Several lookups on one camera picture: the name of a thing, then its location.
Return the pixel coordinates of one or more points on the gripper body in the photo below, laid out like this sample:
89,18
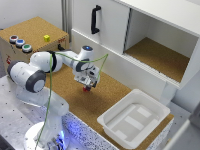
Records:
88,74

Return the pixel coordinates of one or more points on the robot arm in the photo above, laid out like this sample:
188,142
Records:
25,75

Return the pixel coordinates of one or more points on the yellow block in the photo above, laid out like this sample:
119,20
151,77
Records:
47,38

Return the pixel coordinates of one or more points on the white sliding door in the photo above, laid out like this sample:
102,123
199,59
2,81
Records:
111,25

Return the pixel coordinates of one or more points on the white plastic box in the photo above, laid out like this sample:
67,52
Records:
133,120

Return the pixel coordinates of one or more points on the green button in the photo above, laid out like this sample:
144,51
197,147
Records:
26,48

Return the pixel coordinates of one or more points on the wooden drawer box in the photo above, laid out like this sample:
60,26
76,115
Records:
31,31

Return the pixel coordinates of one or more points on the blue button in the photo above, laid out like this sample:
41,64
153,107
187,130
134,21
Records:
20,42

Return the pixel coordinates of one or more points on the red button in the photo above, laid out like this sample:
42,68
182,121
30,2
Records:
13,38

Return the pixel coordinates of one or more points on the white cabinet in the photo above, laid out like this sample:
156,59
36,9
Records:
156,20

